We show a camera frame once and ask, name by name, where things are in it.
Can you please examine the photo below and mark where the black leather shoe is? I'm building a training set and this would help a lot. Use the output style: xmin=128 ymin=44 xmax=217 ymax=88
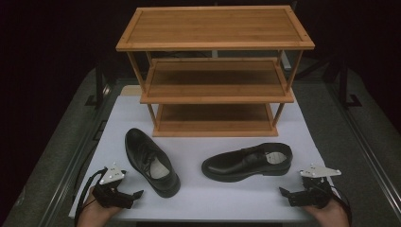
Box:
xmin=124 ymin=127 xmax=182 ymax=199
xmin=200 ymin=142 xmax=294 ymax=183

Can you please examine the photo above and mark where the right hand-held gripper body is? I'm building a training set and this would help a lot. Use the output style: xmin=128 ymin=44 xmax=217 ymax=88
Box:
xmin=288 ymin=163 xmax=342 ymax=210

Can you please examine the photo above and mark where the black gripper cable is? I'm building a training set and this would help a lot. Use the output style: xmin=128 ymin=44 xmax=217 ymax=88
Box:
xmin=330 ymin=185 xmax=353 ymax=227
xmin=73 ymin=167 xmax=109 ymax=227

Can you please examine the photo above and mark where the person's right hand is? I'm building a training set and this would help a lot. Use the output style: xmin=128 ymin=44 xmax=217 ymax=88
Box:
xmin=302 ymin=198 xmax=350 ymax=227

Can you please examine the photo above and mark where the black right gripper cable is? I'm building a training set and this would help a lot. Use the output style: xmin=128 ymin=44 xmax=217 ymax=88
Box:
xmin=330 ymin=185 xmax=353 ymax=227

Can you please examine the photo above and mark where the black metal stand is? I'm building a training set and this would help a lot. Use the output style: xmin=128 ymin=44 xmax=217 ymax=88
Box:
xmin=325 ymin=56 xmax=363 ymax=110
xmin=84 ymin=58 xmax=112 ymax=110

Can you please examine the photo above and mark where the wooden three-tier shoe rack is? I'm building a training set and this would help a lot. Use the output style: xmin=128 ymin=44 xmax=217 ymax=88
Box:
xmin=115 ymin=5 xmax=316 ymax=138

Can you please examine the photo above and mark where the person's left hand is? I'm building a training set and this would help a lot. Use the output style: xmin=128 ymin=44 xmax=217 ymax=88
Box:
xmin=76 ymin=186 xmax=123 ymax=227

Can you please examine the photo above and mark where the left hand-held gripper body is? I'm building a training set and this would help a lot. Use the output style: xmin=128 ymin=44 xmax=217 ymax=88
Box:
xmin=91 ymin=162 xmax=136 ymax=210

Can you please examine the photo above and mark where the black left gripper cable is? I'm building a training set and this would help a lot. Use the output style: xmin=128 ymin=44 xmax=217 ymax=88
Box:
xmin=73 ymin=167 xmax=109 ymax=227

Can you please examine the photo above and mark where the white table mat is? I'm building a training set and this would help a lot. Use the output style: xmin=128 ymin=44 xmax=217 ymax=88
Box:
xmin=68 ymin=94 xmax=335 ymax=223

